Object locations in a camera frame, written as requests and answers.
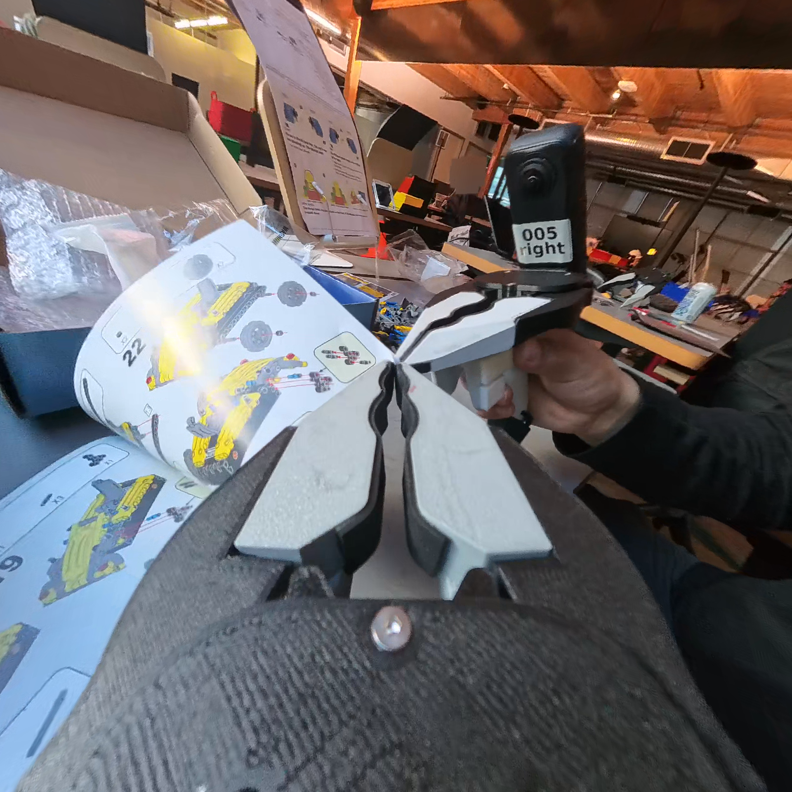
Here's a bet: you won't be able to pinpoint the document stand with paper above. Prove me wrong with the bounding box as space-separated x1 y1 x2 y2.
229 0 384 248

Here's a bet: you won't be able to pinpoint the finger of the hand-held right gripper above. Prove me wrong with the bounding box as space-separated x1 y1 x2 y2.
403 307 553 373
396 288 553 362

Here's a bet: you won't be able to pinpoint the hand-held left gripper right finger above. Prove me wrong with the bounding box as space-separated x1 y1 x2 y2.
396 365 554 597

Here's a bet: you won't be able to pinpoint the grey desk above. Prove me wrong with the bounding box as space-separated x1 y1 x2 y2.
0 248 595 607

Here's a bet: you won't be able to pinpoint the blue cardboard box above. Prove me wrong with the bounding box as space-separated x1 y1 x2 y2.
0 28 263 419

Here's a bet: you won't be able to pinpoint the clear plastic bags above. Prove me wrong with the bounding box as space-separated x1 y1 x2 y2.
0 167 298 304

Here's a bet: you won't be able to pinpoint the pile of brick parts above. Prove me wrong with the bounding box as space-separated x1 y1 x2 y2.
347 279 436 350

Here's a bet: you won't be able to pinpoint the person's right hand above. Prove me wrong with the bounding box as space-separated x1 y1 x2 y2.
489 332 644 446

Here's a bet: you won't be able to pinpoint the wooden edged table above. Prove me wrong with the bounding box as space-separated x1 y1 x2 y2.
580 279 746 375

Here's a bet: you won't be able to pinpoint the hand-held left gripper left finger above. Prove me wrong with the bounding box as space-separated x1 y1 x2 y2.
236 365 394 573

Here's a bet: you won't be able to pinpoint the person's right forearm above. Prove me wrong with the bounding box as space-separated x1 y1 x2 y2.
555 291 792 498

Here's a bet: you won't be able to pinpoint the instruction booklet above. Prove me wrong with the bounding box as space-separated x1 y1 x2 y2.
0 221 399 756

